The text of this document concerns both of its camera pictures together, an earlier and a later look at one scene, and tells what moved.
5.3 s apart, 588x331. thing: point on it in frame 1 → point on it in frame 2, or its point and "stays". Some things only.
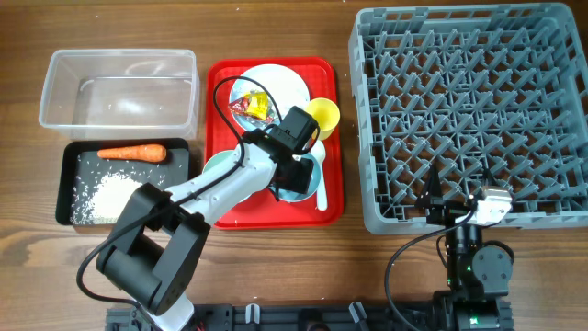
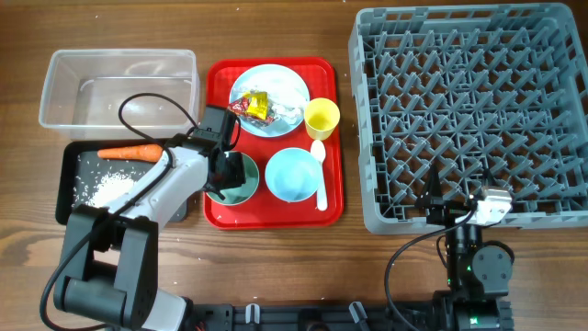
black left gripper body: [299, 180] → [231, 176]
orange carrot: [150, 153] stays
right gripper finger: [489, 178] stays
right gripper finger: [434, 188] stays
